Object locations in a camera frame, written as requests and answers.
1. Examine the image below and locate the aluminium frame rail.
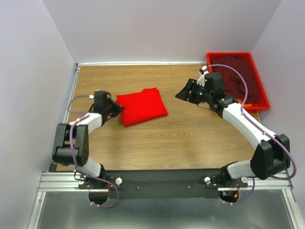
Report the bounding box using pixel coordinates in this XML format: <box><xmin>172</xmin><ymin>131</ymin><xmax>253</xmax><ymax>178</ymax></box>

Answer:
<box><xmin>28</xmin><ymin>62</ymin><xmax>296</xmax><ymax>229</ymax></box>

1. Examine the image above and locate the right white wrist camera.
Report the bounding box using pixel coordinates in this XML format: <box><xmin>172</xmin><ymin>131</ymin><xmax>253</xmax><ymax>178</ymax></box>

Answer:
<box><xmin>196</xmin><ymin>66</ymin><xmax>209</xmax><ymax>86</ymax></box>

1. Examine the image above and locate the dark maroon t shirt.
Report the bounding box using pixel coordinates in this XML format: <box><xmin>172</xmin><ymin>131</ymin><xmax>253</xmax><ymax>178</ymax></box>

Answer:
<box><xmin>211</xmin><ymin>56</ymin><xmax>259</xmax><ymax>104</ymax></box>

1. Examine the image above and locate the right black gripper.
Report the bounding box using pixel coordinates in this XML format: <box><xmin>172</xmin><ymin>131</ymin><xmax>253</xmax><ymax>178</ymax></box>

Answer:
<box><xmin>175</xmin><ymin>78</ymin><xmax>212</xmax><ymax>105</ymax></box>

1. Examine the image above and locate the red plastic bin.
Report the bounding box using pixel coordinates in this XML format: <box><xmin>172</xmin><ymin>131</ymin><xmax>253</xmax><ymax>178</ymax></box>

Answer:
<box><xmin>206</xmin><ymin>52</ymin><xmax>270</xmax><ymax>113</ymax></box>

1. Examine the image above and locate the bright red t shirt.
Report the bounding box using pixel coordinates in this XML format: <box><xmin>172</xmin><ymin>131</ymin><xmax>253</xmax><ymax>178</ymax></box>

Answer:
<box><xmin>116</xmin><ymin>87</ymin><xmax>168</xmax><ymax>127</ymax></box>

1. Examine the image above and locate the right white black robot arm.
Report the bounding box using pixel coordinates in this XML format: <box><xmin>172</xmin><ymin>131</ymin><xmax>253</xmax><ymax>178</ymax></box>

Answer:
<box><xmin>175</xmin><ymin>73</ymin><xmax>291</xmax><ymax>187</ymax></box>

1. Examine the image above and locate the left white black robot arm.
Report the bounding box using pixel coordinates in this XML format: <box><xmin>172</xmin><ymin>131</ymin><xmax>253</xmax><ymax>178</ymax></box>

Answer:
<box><xmin>52</xmin><ymin>90</ymin><xmax>124</xmax><ymax>188</ymax></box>

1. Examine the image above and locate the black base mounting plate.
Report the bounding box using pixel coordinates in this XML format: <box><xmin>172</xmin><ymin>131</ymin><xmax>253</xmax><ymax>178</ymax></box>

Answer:
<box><xmin>78</xmin><ymin>169</ymin><xmax>248</xmax><ymax>206</ymax></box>

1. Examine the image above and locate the orange t shirt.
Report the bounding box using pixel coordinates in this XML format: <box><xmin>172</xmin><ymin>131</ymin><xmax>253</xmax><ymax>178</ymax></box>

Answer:
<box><xmin>237</xmin><ymin>99</ymin><xmax>252</xmax><ymax>108</ymax></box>

